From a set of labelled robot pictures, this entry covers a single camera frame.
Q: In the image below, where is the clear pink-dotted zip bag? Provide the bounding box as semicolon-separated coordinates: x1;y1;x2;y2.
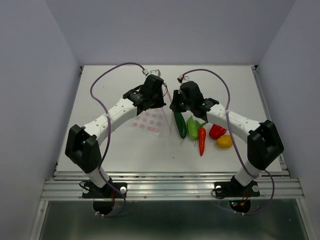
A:
125;93;174;137

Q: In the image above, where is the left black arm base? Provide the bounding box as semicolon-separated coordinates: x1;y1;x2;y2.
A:
79;180;128;218

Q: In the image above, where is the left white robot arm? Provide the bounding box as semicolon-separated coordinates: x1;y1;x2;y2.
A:
65;74;166;197

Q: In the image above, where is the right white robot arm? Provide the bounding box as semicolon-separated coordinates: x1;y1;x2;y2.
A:
169;81;284;195

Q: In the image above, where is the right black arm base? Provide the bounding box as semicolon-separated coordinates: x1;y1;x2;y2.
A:
211;176;260;215

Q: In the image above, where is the dark green cucumber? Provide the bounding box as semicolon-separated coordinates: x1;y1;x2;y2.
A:
173;112;187;142

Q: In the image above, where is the orange carrot with leaves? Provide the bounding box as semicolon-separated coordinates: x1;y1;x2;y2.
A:
195;120;207;157

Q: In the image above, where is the red bell pepper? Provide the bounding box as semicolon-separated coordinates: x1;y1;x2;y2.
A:
209;124;227;140

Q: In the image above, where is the yellow lemon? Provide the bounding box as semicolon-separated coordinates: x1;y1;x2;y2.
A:
216;135;233;149

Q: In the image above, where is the aluminium rail frame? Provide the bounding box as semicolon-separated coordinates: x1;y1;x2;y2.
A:
29;65;316;240

